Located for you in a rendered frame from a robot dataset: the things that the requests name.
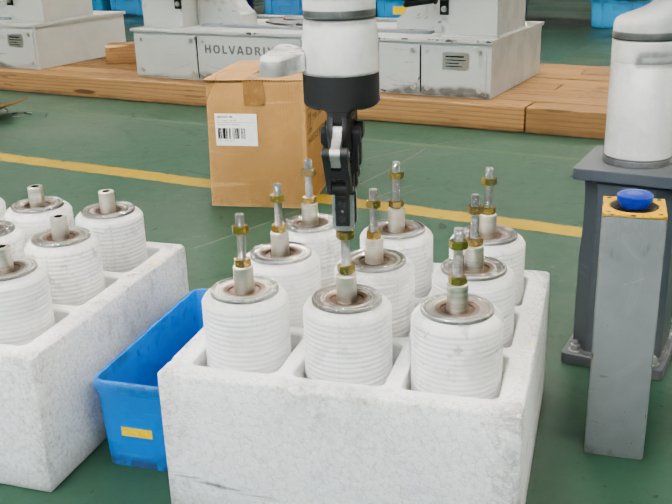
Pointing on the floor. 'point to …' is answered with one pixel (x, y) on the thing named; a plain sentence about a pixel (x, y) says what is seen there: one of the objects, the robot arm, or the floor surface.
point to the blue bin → (145, 386)
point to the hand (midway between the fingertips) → (344, 209)
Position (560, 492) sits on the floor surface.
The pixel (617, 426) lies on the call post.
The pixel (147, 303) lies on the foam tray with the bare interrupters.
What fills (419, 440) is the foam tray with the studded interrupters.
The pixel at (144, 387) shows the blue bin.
